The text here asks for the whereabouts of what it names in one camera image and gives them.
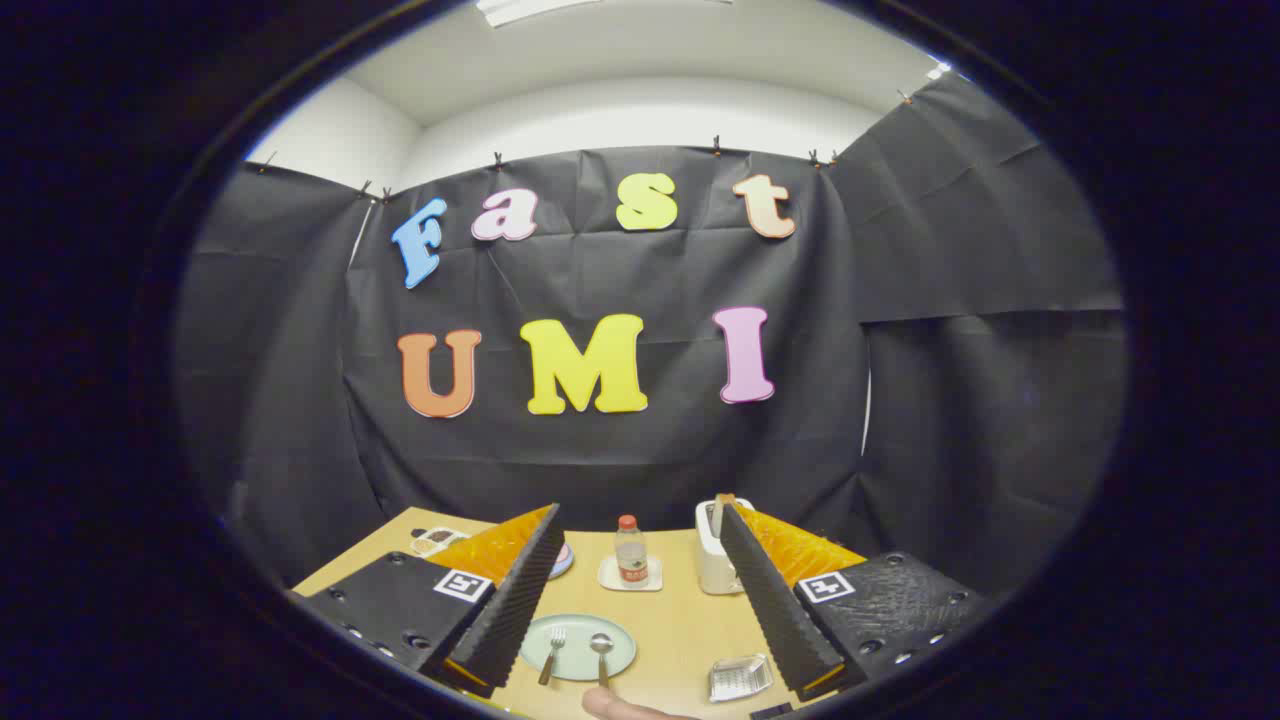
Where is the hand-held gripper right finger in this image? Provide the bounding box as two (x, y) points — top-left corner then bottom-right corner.
(718, 497), (986, 701)

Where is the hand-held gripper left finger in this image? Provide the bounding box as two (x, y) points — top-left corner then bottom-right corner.
(298, 503), (567, 699)

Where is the white toaster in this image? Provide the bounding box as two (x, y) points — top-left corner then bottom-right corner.
(695, 497), (746, 596)

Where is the pale green round plate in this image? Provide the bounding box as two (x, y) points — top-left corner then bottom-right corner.
(519, 614), (638, 682)

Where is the white square coaster tray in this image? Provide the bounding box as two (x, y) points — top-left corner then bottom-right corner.
(598, 555), (664, 593)

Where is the clear water bottle red cap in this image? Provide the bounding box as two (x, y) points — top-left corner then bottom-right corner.
(615, 515), (650, 586)

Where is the black backdrop cloth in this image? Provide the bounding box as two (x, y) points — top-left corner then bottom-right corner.
(172, 75), (1129, 601)

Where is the ceiling light panel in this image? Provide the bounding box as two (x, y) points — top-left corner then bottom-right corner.
(475, 0), (601, 28)

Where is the metal wire drain basket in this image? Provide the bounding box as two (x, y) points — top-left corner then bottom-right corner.
(708, 654), (774, 703)

